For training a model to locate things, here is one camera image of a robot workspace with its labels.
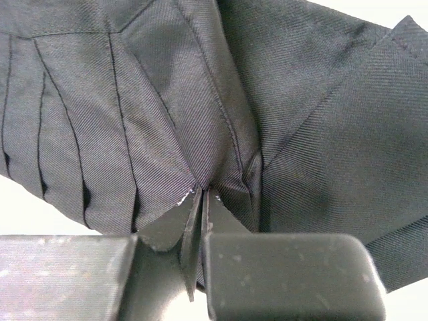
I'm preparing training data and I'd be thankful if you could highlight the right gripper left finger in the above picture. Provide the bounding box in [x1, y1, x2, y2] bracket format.
[1, 189, 203, 320]

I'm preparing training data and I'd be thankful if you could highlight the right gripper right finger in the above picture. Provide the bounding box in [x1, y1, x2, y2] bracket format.
[202, 189, 386, 320]

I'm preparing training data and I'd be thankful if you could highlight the black pleated skirt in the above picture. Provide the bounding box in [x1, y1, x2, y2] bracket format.
[1, 1, 427, 291]

